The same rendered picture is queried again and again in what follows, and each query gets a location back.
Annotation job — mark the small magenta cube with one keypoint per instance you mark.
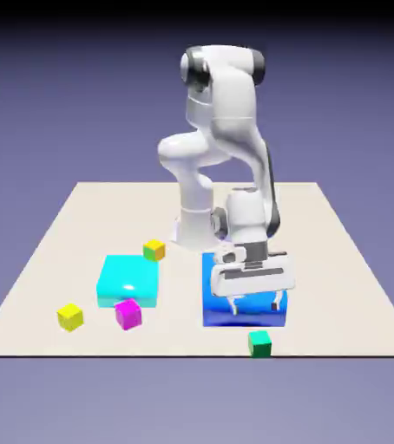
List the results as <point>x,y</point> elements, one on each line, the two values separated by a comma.
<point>128,314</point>

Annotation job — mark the large blue box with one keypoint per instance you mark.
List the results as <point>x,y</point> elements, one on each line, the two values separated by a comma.
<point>218,308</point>

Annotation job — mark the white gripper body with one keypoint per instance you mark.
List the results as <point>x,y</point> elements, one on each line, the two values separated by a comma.
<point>252,279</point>

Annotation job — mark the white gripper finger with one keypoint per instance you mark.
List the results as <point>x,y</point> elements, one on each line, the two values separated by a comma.
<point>277,301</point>
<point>233,305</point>

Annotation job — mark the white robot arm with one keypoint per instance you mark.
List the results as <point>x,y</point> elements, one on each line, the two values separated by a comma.
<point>233,104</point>

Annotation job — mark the small multicoloured cube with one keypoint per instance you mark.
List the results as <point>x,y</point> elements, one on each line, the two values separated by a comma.
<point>154,249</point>

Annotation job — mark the small green cube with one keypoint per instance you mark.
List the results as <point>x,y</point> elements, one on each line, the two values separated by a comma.
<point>259,344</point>

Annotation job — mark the large cyan box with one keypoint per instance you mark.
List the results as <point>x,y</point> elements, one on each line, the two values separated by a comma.
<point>127,277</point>

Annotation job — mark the small yellow cube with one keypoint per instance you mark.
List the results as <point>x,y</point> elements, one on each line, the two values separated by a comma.
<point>70,317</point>

